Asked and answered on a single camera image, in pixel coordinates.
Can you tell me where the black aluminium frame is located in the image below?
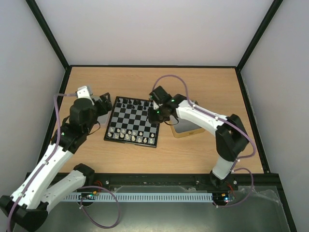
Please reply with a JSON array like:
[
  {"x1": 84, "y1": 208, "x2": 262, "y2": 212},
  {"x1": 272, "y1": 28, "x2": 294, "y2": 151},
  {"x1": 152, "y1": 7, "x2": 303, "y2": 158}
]
[{"x1": 4, "y1": 0, "x2": 299, "y2": 232}]

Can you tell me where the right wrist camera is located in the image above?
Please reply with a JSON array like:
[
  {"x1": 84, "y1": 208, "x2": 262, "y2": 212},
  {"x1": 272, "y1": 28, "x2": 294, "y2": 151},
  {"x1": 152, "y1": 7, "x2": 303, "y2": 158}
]
[{"x1": 153, "y1": 100, "x2": 160, "y2": 110}]

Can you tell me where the black and grey chessboard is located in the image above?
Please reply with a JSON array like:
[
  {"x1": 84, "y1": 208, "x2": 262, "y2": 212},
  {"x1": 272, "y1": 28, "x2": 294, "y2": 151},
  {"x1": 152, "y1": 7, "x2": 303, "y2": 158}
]
[{"x1": 104, "y1": 96, "x2": 160, "y2": 148}]

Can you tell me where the gold metal tin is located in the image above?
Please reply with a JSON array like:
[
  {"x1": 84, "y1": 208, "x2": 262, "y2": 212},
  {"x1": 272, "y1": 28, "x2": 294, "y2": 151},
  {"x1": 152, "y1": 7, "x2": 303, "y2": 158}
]
[{"x1": 170, "y1": 100, "x2": 206, "y2": 139}]

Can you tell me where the metal base plate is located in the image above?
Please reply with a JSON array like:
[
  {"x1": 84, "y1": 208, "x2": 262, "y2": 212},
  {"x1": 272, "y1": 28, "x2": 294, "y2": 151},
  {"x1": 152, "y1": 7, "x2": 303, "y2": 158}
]
[{"x1": 39, "y1": 186, "x2": 290, "y2": 232}]

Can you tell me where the light blue cable duct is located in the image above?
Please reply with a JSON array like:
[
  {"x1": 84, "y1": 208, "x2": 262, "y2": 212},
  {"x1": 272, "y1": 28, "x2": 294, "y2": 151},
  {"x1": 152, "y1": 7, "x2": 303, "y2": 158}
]
[{"x1": 62, "y1": 192, "x2": 213, "y2": 203}]

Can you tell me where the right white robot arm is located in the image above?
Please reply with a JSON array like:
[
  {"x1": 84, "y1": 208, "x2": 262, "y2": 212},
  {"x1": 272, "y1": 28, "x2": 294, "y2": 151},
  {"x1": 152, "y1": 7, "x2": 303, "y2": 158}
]
[{"x1": 148, "y1": 86, "x2": 249, "y2": 189}]

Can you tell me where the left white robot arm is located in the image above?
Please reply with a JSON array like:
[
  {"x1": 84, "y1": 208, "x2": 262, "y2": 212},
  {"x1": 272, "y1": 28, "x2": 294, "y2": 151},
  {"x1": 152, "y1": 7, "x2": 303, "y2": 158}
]
[{"x1": 0, "y1": 90, "x2": 112, "y2": 232}]

